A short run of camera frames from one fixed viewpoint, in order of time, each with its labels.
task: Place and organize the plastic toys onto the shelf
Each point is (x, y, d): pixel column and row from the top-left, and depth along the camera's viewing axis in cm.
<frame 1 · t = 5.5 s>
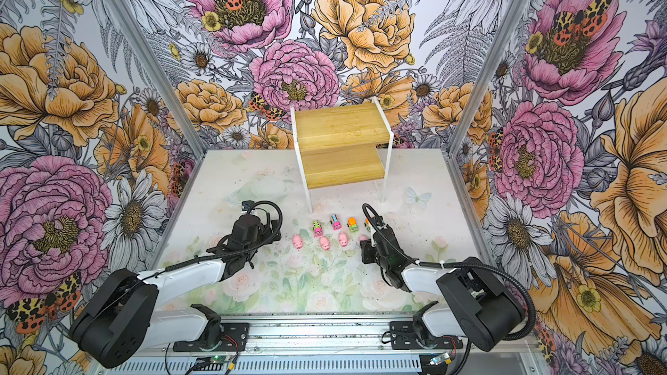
left hand: (266, 230, 91), fingers open
right hand: (363, 250, 91), fingers open
two-tier bamboo shelf: (342, 145, 79), point 34 cm above the table
pink pig toy: (297, 241, 94), point 2 cm above the table
pink pig toy 2: (325, 243, 93), point 2 cm above the table
pink pig toy 3: (343, 240, 94), point 3 cm above the table
pink car green roof: (317, 228, 96), point 3 cm above the table
pink car blue roof: (336, 225, 98), point 2 cm above the table

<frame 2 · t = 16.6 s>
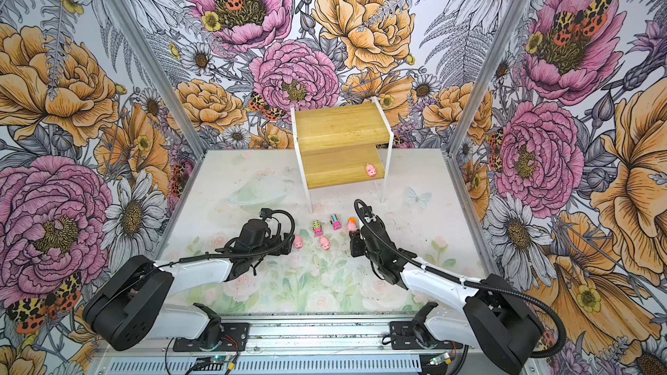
left hand: (280, 242, 92), fingers open
right hand: (353, 240, 86), fingers closed
pink pig toy 3: (351, 226, 89), point 10 cm above the table
pink pig toy 4: (371, 170, 93), point 19 cm above the table
the other named things where they were.

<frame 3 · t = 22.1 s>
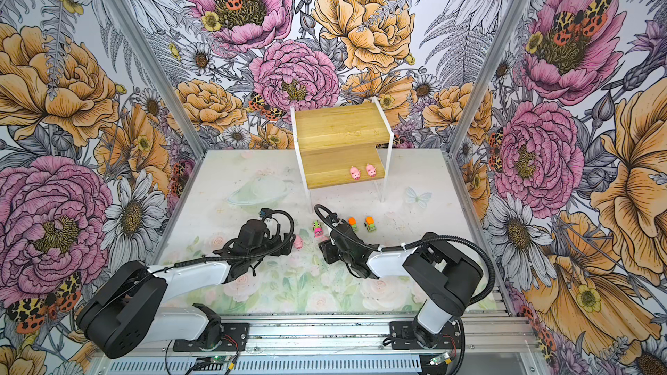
left hand: (281, 242, 91), fingers open
right hand: (326, 250, 90), fingers open
pink pig toy 3: (354, 173, 92), point 19 cm above the table
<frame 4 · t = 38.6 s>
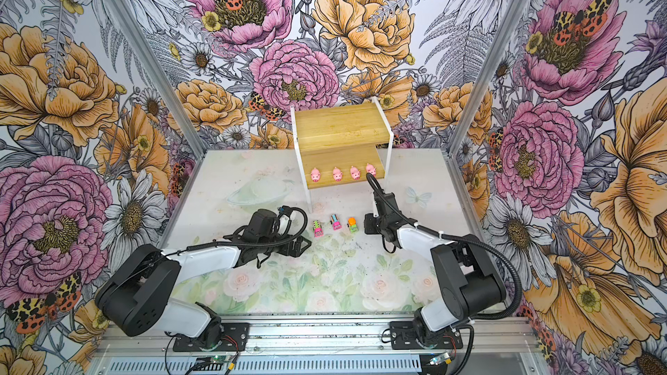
left hand: (297, 247, 89), fingers open
right hand: (368, 228, 94), fingers open
pink pig toy: (315, 174, 91), point 19 cm above the table
